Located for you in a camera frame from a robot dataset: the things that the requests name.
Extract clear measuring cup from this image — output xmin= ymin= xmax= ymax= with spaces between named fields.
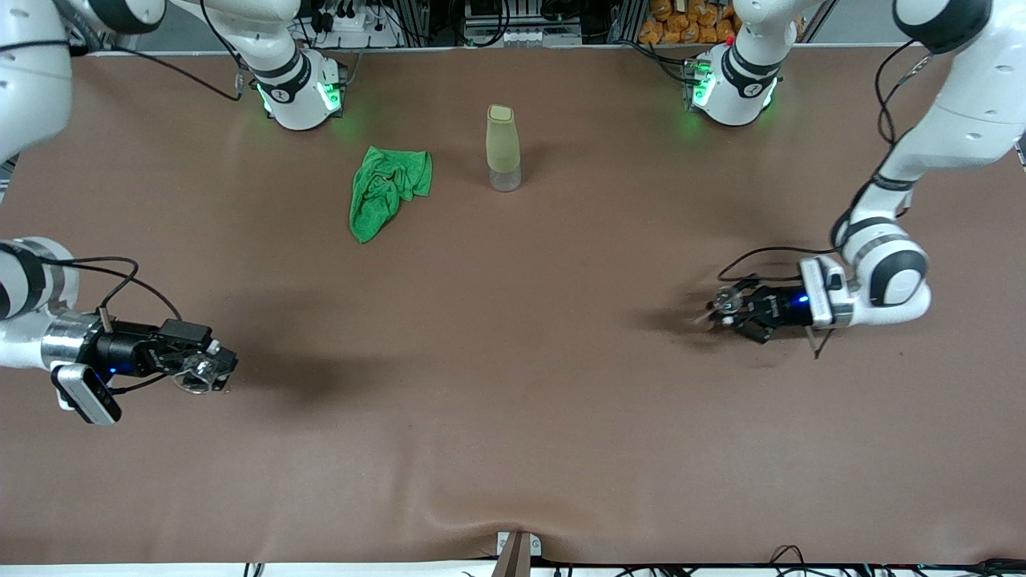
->
xmin=172 ymin=355 xmax=222 ymax=396

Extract green cloth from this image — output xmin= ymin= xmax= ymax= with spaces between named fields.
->
xmin=349 ymin=146 xmax=434 ymax=244

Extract orange snack packets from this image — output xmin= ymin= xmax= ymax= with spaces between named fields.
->
xmin=639 ymin=0 xmax=742 ymax=45

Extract brown table cover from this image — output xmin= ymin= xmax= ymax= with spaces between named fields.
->
xmin=0 ymin=44 xmax=1026 ymax=566

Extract yellow-green tall bottle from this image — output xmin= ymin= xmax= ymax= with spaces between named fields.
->
xmin=486 ymin=104 xmax=523 ymax=193

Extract white power strip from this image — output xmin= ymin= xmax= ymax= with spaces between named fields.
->
xmin=309 ymin=6 xmax=386 ymax=37

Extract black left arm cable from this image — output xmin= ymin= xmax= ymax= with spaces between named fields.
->
xmin=717 ymin=40 xmax=935 ymax=361

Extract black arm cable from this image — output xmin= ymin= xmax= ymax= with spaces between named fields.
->
xmin=0 ymin=0 xmax=245 ymax=397
xmin=717 ymin=40 xmax=935 ymax=361

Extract black floor cables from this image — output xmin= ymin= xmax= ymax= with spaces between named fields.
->
xmin=765 ymin=545 xmax=1026 ymax=577

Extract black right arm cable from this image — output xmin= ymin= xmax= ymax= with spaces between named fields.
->
xmin=0 ymin=0 xmax=245 ymax=397

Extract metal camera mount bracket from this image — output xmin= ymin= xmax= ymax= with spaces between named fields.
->
xmin=495 ymin=531 xmax=543 ymax=577

